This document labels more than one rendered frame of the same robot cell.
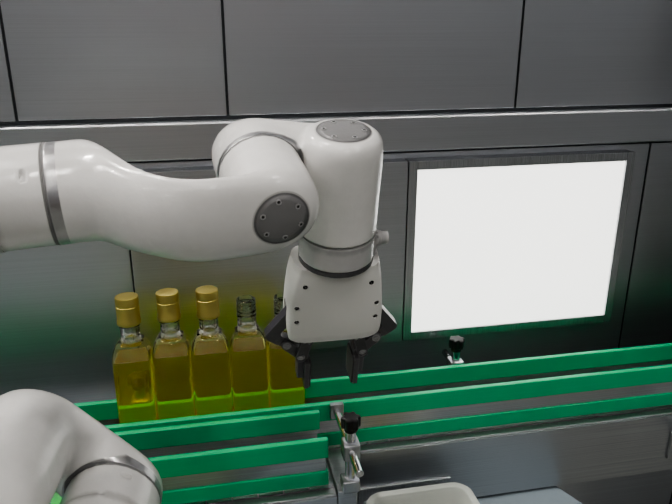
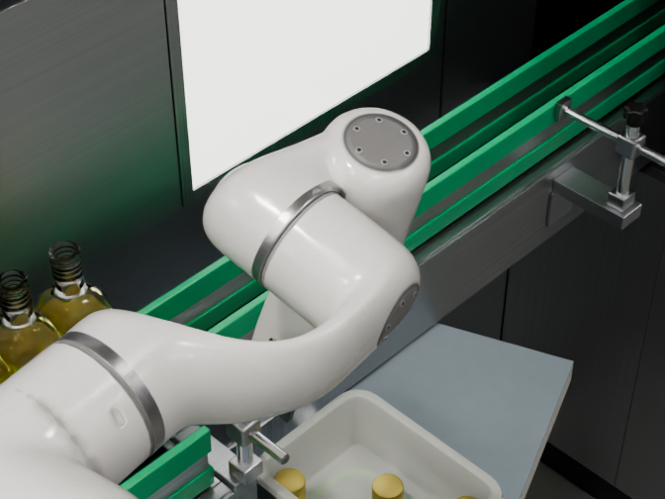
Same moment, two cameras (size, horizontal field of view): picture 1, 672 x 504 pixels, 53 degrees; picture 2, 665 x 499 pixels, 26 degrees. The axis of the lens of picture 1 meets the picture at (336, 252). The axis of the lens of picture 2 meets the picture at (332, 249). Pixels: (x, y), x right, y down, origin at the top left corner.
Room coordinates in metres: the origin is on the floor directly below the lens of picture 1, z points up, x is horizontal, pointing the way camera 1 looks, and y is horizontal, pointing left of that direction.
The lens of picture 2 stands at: (0.00, 0.43, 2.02)
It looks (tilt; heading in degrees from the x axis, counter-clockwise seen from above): 41 degrees down; 326
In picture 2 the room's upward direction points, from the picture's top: straight up
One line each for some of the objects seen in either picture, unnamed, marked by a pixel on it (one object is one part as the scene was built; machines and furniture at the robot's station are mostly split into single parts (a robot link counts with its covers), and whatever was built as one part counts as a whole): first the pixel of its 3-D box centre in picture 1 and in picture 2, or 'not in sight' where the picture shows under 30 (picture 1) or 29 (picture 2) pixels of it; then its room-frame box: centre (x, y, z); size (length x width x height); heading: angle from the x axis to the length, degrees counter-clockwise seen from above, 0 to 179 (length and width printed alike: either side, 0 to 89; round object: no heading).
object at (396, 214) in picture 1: (392, 253); (148, 85); (1.14, -0.10, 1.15); 0.90 x 0.03 x 0.34; 101
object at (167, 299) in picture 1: (168, 304); not in sight; (0.93, 0.25, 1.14); 0.04 x 0.04 x 0.04
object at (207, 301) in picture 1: (207, 302); not in sight; (0.94, 0.20, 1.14); 0.04 x 0.04 x 0.04
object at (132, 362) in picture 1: (137, 398); not in sight; (0.91, 0.31, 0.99); 0.06 x 0.06 x 0.21; 11
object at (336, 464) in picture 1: (343, 489); (218, 473); (0.87, -0.01, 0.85); 0.09 x 0.04 x 0.07; 11
